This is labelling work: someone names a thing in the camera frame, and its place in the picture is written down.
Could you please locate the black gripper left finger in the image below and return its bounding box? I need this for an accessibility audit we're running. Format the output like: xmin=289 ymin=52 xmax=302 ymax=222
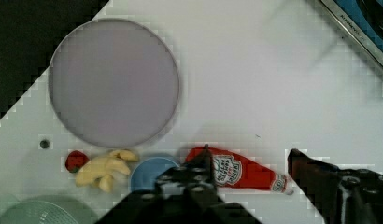
xmin=97 ymin=146 xmax=262 ymax=224

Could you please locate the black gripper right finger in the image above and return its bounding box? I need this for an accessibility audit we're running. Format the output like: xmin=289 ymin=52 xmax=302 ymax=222
xmin=288 ymin=148 xmax=383 ymax=224

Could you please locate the blue bowl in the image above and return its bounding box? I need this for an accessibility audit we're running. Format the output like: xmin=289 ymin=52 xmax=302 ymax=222
xmin=129 ymin=156 xmax=179 ymax=192

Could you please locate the red ketchup bottle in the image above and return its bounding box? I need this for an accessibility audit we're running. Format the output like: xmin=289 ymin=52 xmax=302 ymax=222
xmin=185 ymin=146 xmax=294 ymax=196

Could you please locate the peeled banana toy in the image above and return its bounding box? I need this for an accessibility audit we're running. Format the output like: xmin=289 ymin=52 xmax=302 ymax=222
xmin=75 ymin=149 xmax=138 ymax=193

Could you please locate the red strawberry toy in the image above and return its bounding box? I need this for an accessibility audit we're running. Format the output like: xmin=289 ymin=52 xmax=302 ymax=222
xmin=64 ymin=150 xmax=90 ymax=173

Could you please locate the round lilac plate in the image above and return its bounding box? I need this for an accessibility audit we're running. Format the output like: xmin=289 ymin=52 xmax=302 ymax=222
xmin=48 ymin=19 xmax=180 ymax=148

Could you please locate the green colander basket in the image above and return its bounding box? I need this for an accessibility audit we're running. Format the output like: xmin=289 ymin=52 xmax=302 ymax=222
xmin=0 ymin=195 xmax=98 ymax=224

